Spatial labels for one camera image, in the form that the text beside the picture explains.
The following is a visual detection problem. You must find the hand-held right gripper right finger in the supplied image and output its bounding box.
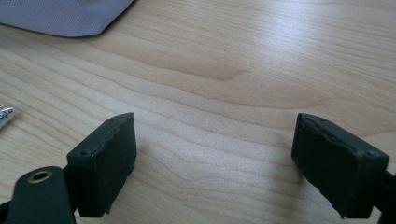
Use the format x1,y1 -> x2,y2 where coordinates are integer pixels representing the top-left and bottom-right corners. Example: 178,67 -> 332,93
290,112 -> 390,219

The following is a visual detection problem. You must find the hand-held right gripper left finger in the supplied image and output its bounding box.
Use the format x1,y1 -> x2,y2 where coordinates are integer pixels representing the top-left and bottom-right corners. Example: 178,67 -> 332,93
65,112 -> 138,218

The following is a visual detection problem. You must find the silver pen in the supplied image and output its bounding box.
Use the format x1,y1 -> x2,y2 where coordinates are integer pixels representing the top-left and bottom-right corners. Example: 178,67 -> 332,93
0,105 -> 17,130

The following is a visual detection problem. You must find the black pencil case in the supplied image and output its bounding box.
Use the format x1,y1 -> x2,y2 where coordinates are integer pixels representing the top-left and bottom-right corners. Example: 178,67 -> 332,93
0,0 -> 135,38

